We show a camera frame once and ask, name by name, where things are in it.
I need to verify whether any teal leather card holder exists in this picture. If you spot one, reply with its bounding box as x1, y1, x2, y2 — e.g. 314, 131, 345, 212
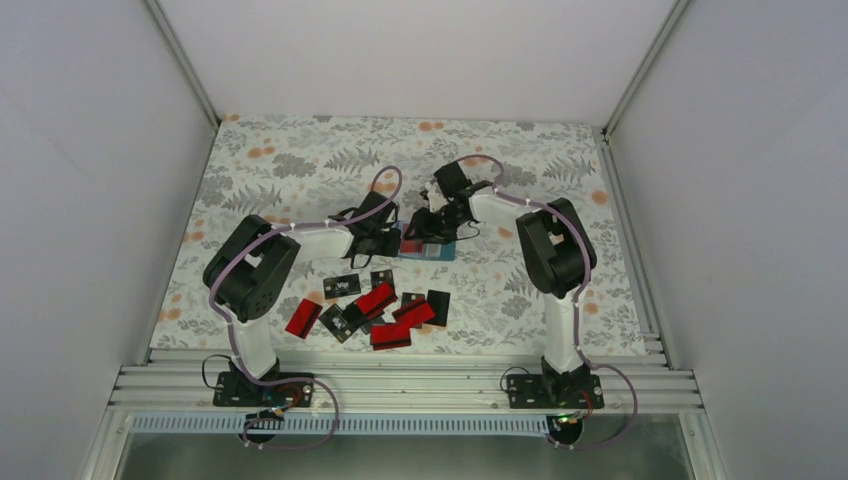
394, 221, 456, 262

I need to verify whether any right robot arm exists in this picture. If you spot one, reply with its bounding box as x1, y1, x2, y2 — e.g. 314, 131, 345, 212
405, 162, 597, 407

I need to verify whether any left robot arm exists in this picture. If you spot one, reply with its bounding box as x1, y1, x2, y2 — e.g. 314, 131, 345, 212
203, 191, 400, 405

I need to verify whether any small black card top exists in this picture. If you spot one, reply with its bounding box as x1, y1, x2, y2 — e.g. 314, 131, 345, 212
370, 269, 395, 290

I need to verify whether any small black card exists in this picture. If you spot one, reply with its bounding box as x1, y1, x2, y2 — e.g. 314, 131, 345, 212
370, 269, 395, 290
401, 292, 426, 306

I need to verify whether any black vip card upper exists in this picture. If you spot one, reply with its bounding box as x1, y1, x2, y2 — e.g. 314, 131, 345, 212
323, 274, 361, 299

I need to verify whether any red black card centre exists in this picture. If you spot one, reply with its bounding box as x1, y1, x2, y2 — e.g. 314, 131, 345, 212
343, 282, 397, 330

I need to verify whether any small black card middle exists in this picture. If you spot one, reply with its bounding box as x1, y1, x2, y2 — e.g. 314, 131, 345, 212
401, 292, 426, 306

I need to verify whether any black card far right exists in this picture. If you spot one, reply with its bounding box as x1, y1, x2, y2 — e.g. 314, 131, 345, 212
426, 290, 451, 327

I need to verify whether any red card under pile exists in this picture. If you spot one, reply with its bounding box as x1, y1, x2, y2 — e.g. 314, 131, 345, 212
392, 298, 436, 329

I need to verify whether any black card lower left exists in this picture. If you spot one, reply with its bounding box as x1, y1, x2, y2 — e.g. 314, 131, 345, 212
318, 304, 356, 343

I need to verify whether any floral table mat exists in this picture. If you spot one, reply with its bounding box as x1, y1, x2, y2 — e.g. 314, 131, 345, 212
151, 115, 647, 358

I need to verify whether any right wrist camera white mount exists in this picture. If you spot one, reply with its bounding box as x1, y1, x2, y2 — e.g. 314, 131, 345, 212
420, 183, 449, 213

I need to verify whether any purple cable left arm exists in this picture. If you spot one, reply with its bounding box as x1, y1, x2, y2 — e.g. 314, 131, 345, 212
208, 165, 404, 389

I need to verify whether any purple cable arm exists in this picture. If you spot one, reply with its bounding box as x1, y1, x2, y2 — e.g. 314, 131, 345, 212
208, 165, 404, 389
457, 154, 641, 399

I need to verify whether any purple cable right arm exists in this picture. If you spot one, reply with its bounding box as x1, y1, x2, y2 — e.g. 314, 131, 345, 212
457, 154, 641, 399

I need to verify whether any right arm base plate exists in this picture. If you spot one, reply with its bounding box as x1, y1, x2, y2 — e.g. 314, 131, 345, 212
504, 373, 605, 410

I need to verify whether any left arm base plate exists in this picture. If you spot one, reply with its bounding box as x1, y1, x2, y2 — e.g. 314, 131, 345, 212
212, 370, 315, 409

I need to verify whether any perforated cable duct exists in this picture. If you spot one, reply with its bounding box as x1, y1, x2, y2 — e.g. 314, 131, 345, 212
130, 412, 578, 437

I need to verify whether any aluminium rail base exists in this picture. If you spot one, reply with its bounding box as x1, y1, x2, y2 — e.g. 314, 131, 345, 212
108, 350, 704, 414

